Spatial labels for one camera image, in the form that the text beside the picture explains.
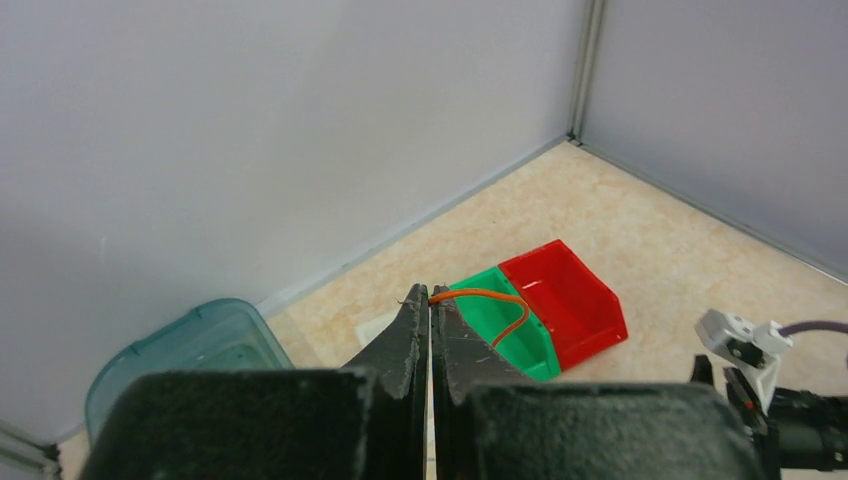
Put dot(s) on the teal transparent plastic tray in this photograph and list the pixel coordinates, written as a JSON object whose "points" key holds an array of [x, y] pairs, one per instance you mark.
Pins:
{"points": [[223, 335]]}

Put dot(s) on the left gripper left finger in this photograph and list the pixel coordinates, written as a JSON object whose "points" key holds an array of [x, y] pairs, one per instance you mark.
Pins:
{"points": [[397, 360]]}

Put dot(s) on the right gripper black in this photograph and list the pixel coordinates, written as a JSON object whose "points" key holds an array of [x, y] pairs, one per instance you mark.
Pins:
{"points": [[725, 391]]}

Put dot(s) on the red plastic bin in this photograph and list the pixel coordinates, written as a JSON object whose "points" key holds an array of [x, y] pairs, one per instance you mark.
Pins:
{"points": [[582, 315]]}

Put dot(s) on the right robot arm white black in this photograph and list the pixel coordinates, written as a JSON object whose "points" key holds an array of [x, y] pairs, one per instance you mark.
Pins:
{"points": [[800, 430]]}

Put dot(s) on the white plastic bin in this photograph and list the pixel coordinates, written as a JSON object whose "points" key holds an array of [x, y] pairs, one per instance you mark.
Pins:
{"points": [[368, 331]]}

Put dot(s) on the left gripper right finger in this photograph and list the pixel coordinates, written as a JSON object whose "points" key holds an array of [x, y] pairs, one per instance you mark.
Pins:
{"points": [[461, 360]]}

